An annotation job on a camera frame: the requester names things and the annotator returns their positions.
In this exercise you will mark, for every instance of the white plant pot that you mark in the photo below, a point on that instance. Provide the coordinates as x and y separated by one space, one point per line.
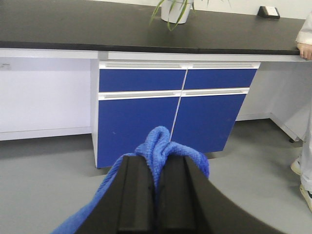
176 11

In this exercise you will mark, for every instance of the blue microfibre cloth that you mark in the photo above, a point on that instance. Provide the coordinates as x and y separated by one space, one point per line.
156 148

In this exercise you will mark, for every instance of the blue drawer cabinet unit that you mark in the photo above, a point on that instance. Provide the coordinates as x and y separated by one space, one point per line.
198 102

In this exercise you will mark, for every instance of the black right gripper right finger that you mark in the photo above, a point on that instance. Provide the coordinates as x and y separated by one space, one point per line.
190 204

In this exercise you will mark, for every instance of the green plant leaves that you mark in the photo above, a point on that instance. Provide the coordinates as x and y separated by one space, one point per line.
170 26

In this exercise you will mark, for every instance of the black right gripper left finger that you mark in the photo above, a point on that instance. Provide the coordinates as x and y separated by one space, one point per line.
127 207

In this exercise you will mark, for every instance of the white sneaker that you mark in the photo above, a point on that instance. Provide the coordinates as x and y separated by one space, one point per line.
307 196

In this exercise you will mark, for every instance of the black socket box far bench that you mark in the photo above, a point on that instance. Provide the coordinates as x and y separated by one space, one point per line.
268 12

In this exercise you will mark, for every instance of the bystander hand on bench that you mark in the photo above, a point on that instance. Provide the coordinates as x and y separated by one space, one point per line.
305 51

